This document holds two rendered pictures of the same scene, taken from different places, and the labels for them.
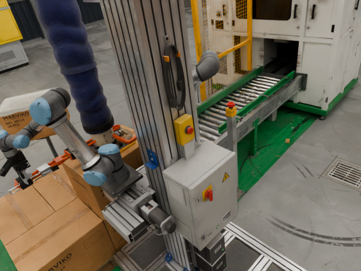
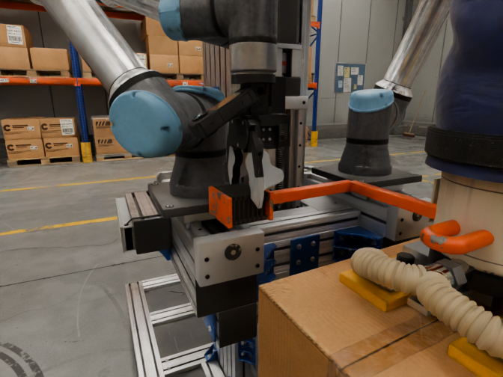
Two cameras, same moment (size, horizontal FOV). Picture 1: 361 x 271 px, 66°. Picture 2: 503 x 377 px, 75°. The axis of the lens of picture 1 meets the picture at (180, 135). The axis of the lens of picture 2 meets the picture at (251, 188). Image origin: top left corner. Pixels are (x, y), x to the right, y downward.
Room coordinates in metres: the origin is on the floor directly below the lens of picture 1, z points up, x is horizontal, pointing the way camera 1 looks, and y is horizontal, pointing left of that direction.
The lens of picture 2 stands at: (2.33, 0.33, 1.25)
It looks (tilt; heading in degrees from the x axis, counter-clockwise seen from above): 15 degrees down; 194
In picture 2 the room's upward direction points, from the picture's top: straight up
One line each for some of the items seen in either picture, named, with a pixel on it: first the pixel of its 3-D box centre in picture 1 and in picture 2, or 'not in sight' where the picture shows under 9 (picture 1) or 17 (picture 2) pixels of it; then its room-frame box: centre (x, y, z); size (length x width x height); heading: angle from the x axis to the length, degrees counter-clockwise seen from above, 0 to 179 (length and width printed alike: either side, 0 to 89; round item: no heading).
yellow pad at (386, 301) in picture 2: (113, 150); (430, 259); (1.73, 0.51, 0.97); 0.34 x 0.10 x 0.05; 132
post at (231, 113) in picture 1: (232, 155); not in sight; (2.02, -0.45, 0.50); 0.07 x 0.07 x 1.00; 41
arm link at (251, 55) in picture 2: not in sight; (252, 61); (1.79, 0.20, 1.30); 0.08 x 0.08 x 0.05
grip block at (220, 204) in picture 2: not in sight; (239, 203); (1.81, 0.18, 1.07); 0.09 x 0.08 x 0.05; 42
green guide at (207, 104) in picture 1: (226, 89); not in sight; (3.22, -0.67, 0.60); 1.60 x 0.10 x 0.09; 131
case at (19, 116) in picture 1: (36, 115); not in sight; (2.91, 1.58, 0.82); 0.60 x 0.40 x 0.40; 100
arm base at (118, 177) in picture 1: (115, 171); (365, 154); (1.32, 0.42, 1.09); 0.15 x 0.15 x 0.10
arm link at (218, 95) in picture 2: not in sight; (197, 117); (1.64, 0.03, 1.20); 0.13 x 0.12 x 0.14; 171
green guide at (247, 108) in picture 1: (264, 98); not in sight; (2.81, -1.02, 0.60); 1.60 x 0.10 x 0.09; 131
